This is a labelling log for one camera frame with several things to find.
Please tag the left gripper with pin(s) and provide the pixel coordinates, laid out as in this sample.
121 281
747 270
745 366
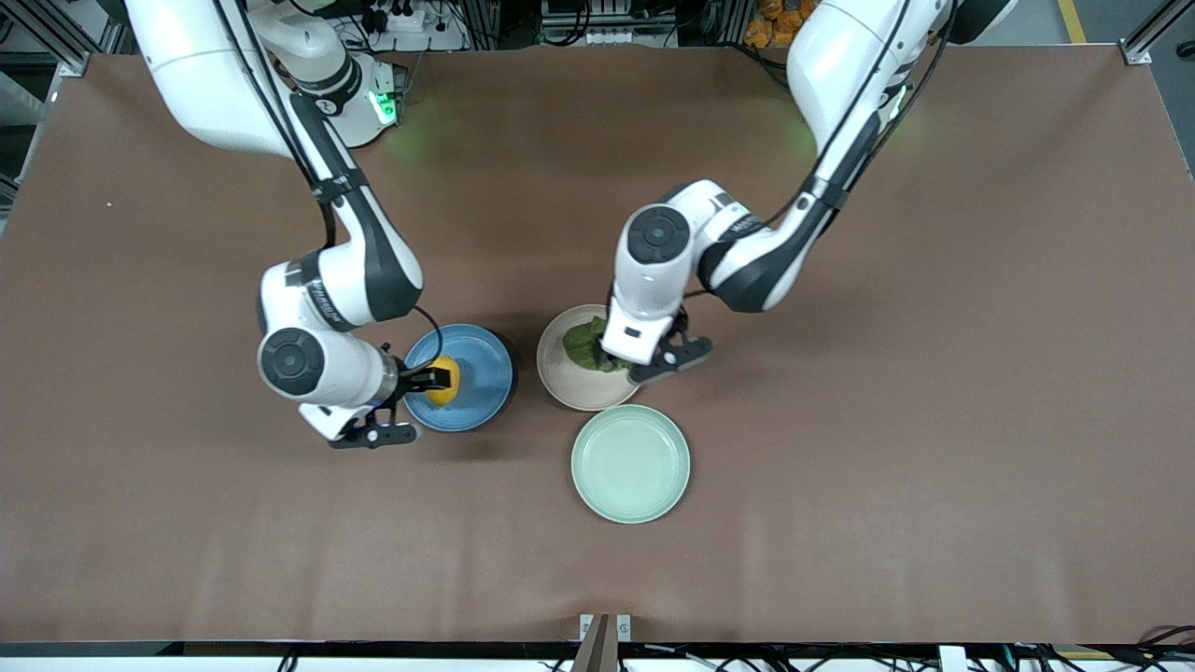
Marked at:
601 359

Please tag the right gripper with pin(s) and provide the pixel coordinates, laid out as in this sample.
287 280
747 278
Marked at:
414 380

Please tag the yellow lemon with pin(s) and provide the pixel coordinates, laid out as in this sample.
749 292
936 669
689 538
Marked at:
439 399

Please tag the green lettuce leaf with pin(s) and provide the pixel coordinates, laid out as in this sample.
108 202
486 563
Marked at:
583 345

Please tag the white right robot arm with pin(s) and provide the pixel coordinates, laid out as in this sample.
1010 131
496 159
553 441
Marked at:
205 84

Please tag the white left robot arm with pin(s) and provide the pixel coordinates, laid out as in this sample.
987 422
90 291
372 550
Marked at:
840 56

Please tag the blue plate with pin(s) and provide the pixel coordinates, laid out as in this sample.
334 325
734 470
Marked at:
481 364

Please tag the beige plate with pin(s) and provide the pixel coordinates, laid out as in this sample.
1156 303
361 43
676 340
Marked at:
569 387

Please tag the pale green plate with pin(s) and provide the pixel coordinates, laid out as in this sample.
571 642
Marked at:
631 464

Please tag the brown table cover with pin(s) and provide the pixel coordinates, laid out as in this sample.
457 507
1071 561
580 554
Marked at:
597 560

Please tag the orange snack bags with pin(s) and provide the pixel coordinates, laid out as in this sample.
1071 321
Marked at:
770 23

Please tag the white power strip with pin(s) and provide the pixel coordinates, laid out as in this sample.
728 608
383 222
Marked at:
420 20

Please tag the metal table edge bracket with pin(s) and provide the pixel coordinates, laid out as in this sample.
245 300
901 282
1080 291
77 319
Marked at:
597 644

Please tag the aluminium frame profile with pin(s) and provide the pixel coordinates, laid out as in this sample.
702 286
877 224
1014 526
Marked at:
1158 33
65 37

